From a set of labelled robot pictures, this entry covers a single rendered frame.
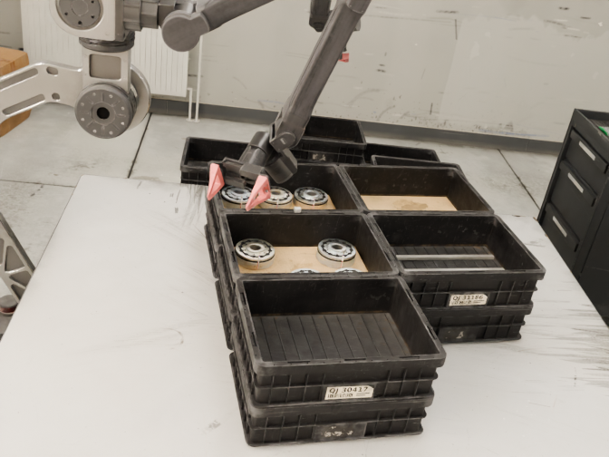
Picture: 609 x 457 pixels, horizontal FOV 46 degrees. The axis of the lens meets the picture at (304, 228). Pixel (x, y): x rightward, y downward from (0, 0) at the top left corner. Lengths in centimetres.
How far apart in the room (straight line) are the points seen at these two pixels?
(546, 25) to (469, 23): 51
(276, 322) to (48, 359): 52
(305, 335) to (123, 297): 53
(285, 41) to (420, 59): 90
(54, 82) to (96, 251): 48
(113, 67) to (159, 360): 72
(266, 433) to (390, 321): 42
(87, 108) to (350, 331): 84
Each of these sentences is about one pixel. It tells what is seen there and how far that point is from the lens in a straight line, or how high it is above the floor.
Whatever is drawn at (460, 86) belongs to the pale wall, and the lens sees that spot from 501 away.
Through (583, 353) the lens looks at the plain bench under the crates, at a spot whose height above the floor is 70.
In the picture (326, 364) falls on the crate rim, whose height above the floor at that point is 93.
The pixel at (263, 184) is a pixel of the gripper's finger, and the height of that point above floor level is 113.
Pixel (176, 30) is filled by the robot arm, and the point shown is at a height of 143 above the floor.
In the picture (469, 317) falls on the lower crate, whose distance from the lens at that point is 191.
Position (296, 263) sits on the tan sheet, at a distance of 188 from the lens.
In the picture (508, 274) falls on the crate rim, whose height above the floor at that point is 93.
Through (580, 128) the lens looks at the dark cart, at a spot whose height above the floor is 85.
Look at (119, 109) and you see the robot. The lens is 186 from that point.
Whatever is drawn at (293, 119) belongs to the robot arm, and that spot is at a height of 125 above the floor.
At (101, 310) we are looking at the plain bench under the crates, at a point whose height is 70.
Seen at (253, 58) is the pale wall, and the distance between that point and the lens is 478.
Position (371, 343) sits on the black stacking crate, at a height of 83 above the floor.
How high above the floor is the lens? 184
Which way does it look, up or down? 30 degrees down
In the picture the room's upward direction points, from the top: 9 degrees clockwise
